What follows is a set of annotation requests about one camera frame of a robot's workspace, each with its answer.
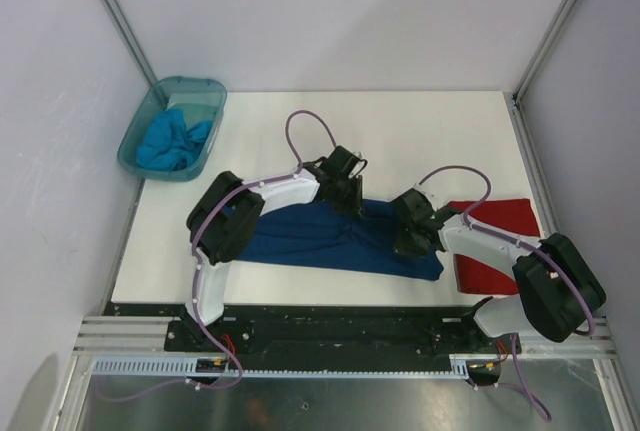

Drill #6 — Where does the light blue crumpled t-shirt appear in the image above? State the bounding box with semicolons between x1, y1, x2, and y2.
135;108;213;172

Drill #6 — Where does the teal plastic bin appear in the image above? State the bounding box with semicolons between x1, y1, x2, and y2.
117;76;227;182

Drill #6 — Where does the grey slotted cable duct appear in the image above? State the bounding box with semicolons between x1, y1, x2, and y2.
92;356;469;380

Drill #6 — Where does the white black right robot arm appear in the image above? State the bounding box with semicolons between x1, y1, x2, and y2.
391;188;607;352

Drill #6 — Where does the aluminium frame post right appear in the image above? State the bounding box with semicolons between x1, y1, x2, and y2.
511;0;582;106

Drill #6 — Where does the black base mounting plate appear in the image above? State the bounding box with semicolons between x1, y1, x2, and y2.
163;303;524;365

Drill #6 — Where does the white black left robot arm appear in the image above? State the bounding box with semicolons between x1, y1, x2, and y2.
185;146;368;351

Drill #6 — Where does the dark blue t-shirt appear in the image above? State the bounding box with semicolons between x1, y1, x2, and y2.
237;199;444;281

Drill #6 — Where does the aluminium frame post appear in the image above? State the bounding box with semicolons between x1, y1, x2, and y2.
511;0;582;106
100;0;158;87

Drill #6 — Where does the aluminium frame post left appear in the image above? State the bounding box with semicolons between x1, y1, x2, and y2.
100;0;158;87

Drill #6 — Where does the folded red t-shirt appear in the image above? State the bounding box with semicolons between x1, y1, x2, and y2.
453;198;541;295

